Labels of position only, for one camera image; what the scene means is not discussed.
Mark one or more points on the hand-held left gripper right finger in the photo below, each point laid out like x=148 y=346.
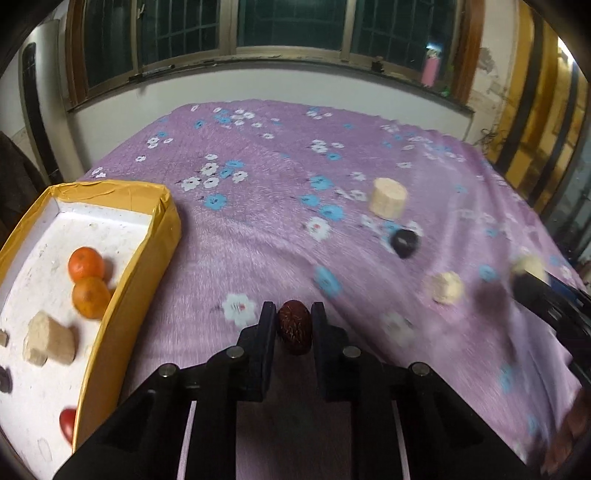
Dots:
x=321 y=355

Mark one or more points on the small green object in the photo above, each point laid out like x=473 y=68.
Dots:
x=444 y=91

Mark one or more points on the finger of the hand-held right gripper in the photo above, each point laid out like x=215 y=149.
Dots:
x=531 y=290

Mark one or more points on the banana slice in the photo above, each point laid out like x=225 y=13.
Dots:
x=54 y=337
x=530 y=265
x=445 y=287
x=387 y=197

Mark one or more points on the yellow black striped cabinet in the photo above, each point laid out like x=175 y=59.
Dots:
x=549 y=92

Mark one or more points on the black marker pen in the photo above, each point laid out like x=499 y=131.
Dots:
x=154 y=71

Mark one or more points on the small black object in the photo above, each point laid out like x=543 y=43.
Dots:
x=378 y=65

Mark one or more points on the red cherry tomato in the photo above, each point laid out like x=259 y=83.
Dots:
x=68 y=424

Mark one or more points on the dark purple plum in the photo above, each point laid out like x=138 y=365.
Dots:
x=4 y=379
x=404 y=243

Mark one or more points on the person's right hand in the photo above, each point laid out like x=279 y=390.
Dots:
x=565 y=443

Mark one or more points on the purple floral blanket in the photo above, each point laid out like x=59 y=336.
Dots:
x=277 y=161

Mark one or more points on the silver tower air conditioner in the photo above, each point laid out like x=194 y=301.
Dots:
x=37 y=115

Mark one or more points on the yellow edged white tray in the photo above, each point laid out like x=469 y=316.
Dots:
x=46 y=240

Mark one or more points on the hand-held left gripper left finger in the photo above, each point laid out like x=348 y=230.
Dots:
x=268 y=350

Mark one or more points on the red date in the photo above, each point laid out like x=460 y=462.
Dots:
x=294 y=327

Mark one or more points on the wooden framed window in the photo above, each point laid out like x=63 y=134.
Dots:
x=228 y=27

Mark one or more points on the orange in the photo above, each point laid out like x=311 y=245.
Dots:
x=91 y=297
x=86 y=263

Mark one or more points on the pink bottle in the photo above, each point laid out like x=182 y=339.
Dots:
x=430 y=71

